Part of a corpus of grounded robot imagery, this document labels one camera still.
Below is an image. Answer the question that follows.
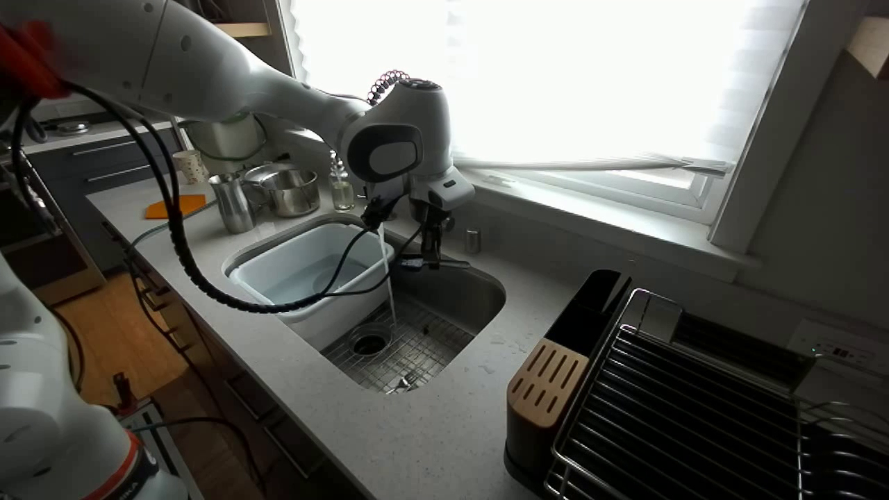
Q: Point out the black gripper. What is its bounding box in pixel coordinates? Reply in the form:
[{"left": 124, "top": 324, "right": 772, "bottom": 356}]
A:
[{"left": 412, "top": 199, "right": 453, "bottom": 256}]

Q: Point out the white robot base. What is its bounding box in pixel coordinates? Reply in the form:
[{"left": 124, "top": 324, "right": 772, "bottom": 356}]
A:
[{"left": 0, "top": 259, "right": 190, "bottom": 500}]

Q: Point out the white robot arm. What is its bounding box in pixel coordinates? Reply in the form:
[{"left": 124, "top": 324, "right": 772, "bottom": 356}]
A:
[{"left": 0, "top": 0, "right": 472, "bottom": 250}]

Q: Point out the spring neck faucet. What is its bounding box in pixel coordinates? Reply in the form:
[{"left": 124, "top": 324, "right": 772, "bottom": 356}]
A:
[{"left": 348, "top": 70, "right": 453, "bottom": 229}]

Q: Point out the glass soap bottle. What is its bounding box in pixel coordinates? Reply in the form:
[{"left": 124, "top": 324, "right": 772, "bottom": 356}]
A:
[{"left": 327, "top": 159, "right": 356, "bottom": 211}]

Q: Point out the stainless steel sink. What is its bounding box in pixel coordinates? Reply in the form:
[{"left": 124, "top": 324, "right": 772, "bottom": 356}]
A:
[{"left": 226, "top": 214, "right": 508, "bottom": 398}]

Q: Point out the white plastic wash basin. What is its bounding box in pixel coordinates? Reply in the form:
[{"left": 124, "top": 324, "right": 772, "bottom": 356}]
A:
[{"left": 228, "top": 223, "right": 394, "bottom": 349}]

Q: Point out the metal pot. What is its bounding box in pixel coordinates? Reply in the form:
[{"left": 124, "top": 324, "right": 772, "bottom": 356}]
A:
[{"left": 244, "top": 163, "right": 320, "bottom": 218}]

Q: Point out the metal sink grid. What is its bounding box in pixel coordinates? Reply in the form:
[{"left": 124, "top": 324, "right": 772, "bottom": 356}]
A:
[{"left": 322, "top": 299, "right": 477, "bottom": 395}]

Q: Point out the stainless steel cup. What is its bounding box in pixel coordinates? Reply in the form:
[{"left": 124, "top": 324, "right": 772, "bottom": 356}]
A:
[{"left": 209, "top": 175, "right": 252, "bottom": 232}]

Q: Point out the wooden knife block slot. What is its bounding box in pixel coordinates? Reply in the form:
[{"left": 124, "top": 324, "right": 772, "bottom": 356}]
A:
[{"left": 508, "top": 339, "right": 590, "bottom": 428}]

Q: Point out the orange sponge cloth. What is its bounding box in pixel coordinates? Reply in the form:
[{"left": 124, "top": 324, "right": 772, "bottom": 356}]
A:
[{"left": 141, "top": 195, "right": 205, "bottom": 218}]

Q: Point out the black dish drying rack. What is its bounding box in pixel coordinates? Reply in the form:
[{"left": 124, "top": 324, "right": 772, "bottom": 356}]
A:
[{"left": 505, "top": 270, "right": 889, "bottom": 500}]

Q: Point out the grey drawer cabinet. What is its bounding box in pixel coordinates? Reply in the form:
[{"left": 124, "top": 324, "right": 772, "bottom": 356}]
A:
[{"left": 28, "top": 134, "right": 149, "bottom": 273}]

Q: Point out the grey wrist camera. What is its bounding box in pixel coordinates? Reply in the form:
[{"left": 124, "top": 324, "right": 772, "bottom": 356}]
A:
[{"left": 412, "top": 168, "right": 476, "bottom": 211}]

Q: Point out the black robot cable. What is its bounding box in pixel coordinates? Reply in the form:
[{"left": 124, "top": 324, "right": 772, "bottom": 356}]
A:
[{"left": 8, "top": 81, "right": 428, "bottom": 317}]

